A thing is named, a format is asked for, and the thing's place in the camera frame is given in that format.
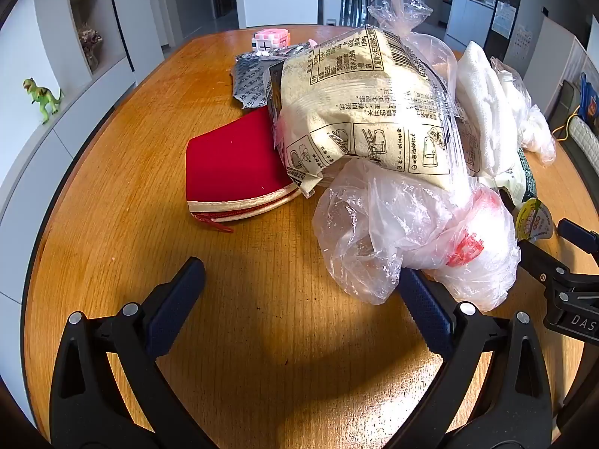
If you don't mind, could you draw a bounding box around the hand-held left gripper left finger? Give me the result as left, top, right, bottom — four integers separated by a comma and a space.
49, 257, 221, 449

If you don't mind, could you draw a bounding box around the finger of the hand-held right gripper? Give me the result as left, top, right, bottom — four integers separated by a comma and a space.
557, 218, 599, 263
519, 238, 572, 291

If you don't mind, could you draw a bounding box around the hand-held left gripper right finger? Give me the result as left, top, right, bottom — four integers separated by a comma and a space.
384, 268, 560, 449

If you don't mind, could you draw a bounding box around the yellow-green jelly cup lid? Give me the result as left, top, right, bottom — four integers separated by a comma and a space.
515, 198, 555, 243

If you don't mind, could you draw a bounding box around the green wrapper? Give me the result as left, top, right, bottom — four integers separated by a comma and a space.
477, 147, 539, 209

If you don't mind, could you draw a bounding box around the white plastic bag red print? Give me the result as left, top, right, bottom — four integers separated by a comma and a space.
412, 182, 521, 312

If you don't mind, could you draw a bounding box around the white quilted throw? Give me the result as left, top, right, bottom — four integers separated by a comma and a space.
568, 116, 599, 160

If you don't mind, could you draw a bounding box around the dark green sofa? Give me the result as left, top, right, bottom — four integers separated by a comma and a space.
545, 79, 599, 183

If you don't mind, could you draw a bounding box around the blue bag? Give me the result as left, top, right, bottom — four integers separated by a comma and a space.
579, 72, 599, 127

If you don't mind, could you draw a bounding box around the red zip pouch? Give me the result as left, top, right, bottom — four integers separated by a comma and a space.
186, 110, 300, 233

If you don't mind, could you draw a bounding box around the white cloth in plastic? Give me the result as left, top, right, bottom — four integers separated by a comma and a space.
454, 41, 522, 176

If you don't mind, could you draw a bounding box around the white box cabinet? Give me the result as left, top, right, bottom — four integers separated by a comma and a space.
508, 12, 588, 108

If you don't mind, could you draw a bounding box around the beige printed noodle packet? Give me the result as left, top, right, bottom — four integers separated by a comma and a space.
269, 25, 483, 197

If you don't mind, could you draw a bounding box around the grey foil packet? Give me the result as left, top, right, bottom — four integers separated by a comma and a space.
231, 51, 282, 110

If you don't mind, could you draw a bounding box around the white cabinet with open shelf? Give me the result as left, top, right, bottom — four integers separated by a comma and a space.
444, 0, 501, 48

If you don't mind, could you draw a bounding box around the green dinosaur toy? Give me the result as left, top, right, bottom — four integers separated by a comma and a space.
22, 77, 64, 125

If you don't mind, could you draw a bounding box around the dried flower bunch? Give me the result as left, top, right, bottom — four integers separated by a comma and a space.
77, 23, 104, 71

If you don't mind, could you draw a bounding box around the small silver wrapper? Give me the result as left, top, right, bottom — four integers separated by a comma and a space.
281, 41, 319, 59

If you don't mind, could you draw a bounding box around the pink block toy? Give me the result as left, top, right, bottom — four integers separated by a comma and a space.
252, 29, 291, 57

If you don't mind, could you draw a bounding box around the yellow cable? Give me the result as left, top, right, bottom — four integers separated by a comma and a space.
554, 105, 583, 141

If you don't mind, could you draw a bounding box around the small wall calendar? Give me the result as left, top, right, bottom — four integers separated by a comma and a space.
515, 25, 533, 59

